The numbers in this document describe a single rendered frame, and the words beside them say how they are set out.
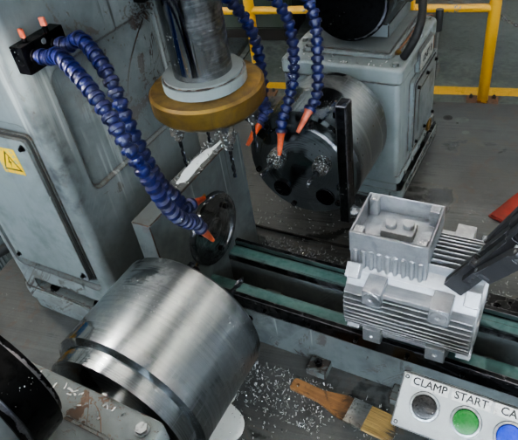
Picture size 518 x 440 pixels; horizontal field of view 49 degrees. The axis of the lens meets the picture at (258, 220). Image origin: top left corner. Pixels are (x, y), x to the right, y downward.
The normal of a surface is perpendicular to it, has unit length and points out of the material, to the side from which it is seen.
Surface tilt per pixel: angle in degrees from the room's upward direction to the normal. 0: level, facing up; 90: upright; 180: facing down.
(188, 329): 36
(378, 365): 90
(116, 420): 0
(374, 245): 90
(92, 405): 0
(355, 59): 0
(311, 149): 90
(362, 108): 47
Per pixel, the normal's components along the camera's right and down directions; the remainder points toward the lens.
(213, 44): 0.58, 0.47
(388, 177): -0.47, 0.62
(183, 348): 0.50, -0.40
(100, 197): 0.87, 0.22
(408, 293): -0.13, -0.75
